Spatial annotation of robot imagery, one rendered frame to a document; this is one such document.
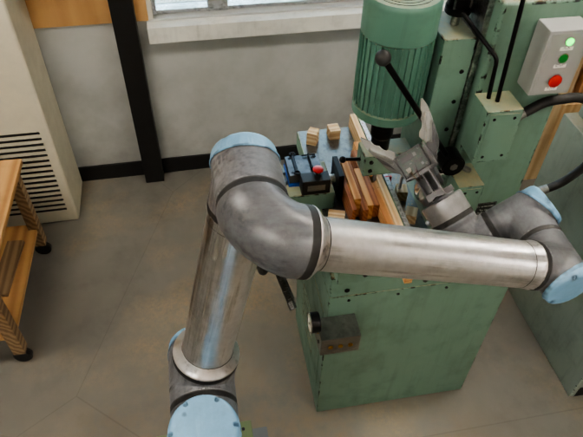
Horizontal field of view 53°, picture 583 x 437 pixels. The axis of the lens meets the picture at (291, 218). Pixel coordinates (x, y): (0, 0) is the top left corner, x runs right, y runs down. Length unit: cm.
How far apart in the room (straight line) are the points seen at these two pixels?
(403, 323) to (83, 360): 129
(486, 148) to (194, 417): 90
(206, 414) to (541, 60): 104
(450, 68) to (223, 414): 93
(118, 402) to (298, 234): 166
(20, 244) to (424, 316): 171
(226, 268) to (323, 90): 207
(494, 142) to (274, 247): 78
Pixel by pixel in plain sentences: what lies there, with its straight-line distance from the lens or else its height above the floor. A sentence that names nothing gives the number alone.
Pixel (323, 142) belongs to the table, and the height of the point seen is 90.
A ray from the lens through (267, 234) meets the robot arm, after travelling 82.
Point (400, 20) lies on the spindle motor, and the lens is 132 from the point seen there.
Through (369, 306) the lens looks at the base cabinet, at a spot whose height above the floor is 64.
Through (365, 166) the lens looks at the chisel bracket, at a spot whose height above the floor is 104.
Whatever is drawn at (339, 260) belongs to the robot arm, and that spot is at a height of 140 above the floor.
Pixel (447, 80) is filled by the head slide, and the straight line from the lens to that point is 146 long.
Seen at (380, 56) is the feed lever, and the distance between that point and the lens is 126.
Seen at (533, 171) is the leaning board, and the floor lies 6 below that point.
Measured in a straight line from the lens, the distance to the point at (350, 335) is 173.
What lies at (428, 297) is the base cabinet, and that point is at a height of 65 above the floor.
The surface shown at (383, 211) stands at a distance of 162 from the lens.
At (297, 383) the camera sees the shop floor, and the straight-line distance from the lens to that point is 235.
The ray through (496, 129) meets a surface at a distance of 145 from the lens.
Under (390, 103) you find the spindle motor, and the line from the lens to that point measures 143.
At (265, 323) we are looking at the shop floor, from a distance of 249.
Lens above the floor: 206
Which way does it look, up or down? 46 degrees down
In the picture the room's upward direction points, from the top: 2 degrees clockwise
